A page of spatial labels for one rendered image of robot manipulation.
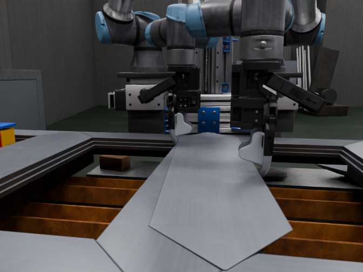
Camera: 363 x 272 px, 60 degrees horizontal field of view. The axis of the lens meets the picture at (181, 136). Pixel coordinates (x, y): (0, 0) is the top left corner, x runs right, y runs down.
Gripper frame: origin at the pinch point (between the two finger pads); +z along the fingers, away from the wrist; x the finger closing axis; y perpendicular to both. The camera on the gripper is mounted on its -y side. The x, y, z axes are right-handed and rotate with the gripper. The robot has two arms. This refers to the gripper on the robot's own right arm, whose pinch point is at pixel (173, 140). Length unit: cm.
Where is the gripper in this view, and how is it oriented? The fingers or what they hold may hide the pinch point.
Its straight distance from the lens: 88.0
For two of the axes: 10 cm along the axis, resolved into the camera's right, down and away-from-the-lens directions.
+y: 9.9, 0.4, -1.6
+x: 1.6, -1.9, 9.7
